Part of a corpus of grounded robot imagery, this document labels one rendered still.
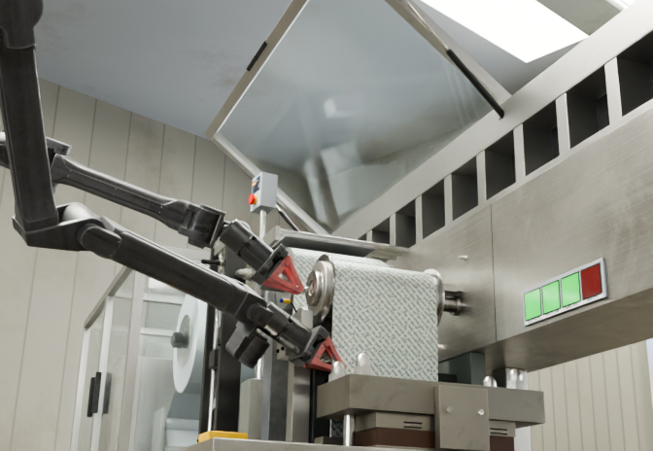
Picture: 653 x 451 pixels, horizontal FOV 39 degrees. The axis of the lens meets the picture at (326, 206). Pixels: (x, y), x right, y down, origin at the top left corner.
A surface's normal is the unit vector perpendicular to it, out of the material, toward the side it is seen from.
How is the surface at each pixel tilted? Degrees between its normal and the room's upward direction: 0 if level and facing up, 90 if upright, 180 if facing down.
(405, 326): 91
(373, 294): 90
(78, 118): 90
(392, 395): 90
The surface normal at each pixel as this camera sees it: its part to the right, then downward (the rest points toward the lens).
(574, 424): -0.73, -0.25
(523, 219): -0.93, -0.15
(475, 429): 0.37, -0.31
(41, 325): 0.69, -0.24
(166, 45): -0.02, 0.94
